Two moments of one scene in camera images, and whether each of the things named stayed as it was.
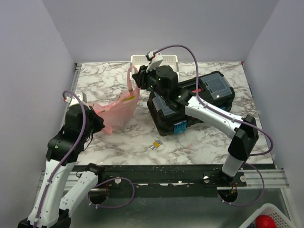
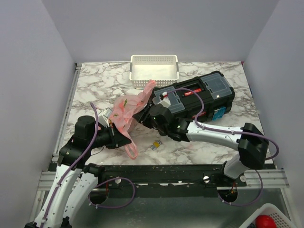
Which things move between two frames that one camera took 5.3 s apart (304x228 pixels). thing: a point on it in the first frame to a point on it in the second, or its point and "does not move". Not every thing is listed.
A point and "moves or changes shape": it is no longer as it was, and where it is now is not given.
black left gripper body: (96, 124) to (109, 137)
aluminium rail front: (272, 178) does not move
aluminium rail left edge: (74, 82) does not move
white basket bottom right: (268, 209) does not move
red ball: (265, 221) does not move
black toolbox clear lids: (166, 115) does not move
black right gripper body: (147, 80) to (147, 120)
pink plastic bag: (117, 117) moves or changes shape
